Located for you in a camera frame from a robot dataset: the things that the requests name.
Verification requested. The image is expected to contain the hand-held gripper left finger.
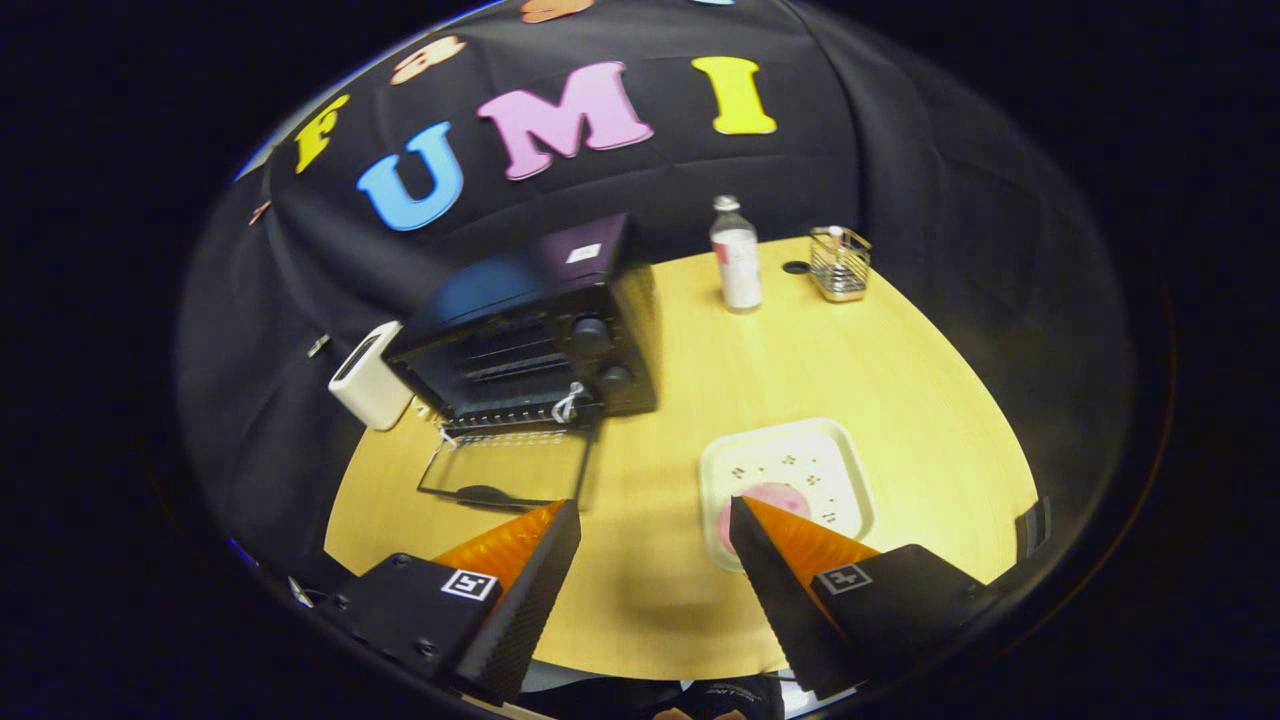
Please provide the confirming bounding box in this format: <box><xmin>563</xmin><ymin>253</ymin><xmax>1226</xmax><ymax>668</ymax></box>
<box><xmin>318</xmin><ymin>500</ymin><xmax>583</xmax><ymax>707</ymax></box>

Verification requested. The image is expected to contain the pink round food slice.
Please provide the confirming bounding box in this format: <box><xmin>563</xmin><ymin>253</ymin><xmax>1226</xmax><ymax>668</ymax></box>
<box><xmin>717</xmin><ymin>482</ymin><xmax>813</xmax><ymax>557</ymax></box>

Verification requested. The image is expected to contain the black toaster oven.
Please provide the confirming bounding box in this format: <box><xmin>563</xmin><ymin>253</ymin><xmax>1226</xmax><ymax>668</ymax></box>
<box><xmin>385</xmin><ymin>212</ymin><xmax>661</xmax><ymax>511</ymax></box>

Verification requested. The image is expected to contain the cream square tray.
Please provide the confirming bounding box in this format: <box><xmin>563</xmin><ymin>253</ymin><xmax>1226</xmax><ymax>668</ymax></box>
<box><xmin>699</xmin><ymin>417</ymin><xmax>877</xmax><ymax>574</ymax></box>

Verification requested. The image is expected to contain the metal wire basket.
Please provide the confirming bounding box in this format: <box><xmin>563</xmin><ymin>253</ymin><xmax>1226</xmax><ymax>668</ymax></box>
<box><xmin>807</xmin><ymin>226</ymin><xmax>873</xmax><ymax>303</ymax></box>

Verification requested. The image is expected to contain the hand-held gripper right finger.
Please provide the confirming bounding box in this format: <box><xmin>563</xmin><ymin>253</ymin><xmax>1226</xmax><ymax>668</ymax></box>
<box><xmin>729</xmin><ymin>496</ymin><xmax>1003</xmax><ymax>702</ymax></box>

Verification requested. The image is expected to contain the white pop-up toaster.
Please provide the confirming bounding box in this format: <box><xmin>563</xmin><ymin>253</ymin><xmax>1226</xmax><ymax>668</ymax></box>
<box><xmin>328</xmin><ymin>321</ymin><xmax>416</xmax><ymax>432</ymax></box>

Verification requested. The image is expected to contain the white plastic bottle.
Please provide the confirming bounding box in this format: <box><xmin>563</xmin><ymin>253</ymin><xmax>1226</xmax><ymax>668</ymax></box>
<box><xmin>709</xmin><ymin>195</ymin><xmax>764</xmax><ymax>314</ymax></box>

